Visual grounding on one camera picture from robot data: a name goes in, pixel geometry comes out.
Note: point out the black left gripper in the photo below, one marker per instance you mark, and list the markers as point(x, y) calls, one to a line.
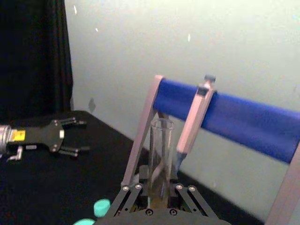
point(42, 138)

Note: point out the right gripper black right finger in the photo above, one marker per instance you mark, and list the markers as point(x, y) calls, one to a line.
point(189, 197)

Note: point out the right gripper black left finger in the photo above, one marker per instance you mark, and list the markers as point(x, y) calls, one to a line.
point(131, 195)

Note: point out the clear glass test tube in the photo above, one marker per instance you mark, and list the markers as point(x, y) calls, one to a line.
point(161, 152)

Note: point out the teal plastic cap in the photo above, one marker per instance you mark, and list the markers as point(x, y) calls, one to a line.
point(102, 207)
point(84, 221)

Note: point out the black table cloth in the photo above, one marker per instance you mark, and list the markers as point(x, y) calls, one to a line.
point(47, 187)

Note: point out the black curtain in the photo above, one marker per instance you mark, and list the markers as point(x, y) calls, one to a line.
point(28, 58)

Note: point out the grey frame rack, blue bar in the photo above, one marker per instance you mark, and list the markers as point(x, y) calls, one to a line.
point(246, 117)

